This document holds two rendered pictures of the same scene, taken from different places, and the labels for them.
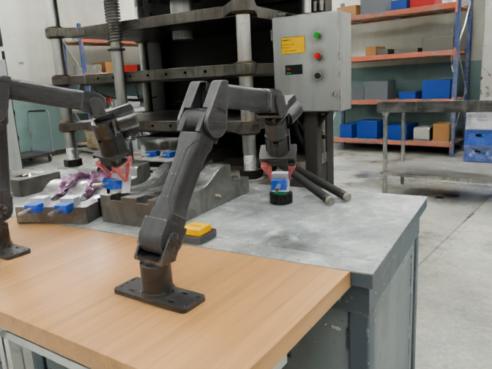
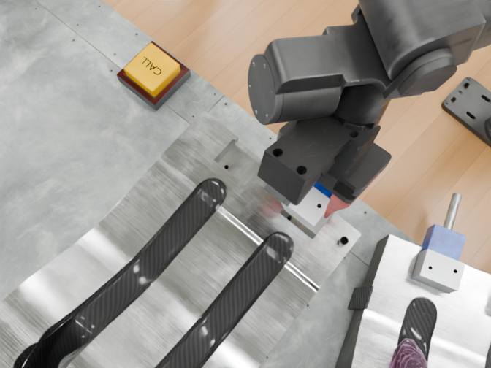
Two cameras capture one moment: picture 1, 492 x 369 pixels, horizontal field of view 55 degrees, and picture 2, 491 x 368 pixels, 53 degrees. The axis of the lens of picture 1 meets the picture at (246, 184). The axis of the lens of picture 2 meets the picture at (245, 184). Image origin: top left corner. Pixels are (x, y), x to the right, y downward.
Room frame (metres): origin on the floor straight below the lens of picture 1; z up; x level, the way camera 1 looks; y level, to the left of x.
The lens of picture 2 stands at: (1.59, 0.33, 1.49)
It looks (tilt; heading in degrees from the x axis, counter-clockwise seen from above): 73 degrees down; 184
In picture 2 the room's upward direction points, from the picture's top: 5 degrees clockwise
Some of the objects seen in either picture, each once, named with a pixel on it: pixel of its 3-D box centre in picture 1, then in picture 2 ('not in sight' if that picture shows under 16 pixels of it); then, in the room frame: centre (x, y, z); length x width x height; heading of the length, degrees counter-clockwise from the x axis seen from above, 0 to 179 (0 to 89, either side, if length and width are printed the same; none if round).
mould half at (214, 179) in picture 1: (181, 187); (149, 325); (1.59, 0.23, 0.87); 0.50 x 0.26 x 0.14; 150
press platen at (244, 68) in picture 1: (189, 86); not in sight; (2.65, 0.28, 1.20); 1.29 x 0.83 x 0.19; 60
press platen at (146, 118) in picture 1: (193, 129); not in sight; (2.65, 0.28, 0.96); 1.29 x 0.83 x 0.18; 60
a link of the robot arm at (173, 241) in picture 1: (156, 246); not in sight; (0.90, 0.19, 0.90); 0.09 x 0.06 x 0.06; 51
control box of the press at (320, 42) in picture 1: (313, 184); not in sight; (2.09, -0.31, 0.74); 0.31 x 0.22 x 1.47; 60
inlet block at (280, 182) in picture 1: (279, 184); not in sight; (1.28, -0.09, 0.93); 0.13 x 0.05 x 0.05; 170
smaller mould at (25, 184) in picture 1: (30, 182); not in sight; (1.99, 0.93, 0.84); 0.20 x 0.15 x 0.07; 150
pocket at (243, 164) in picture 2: (147, 203); (240, 164); (1.38, 0.30, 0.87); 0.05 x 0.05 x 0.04; 60
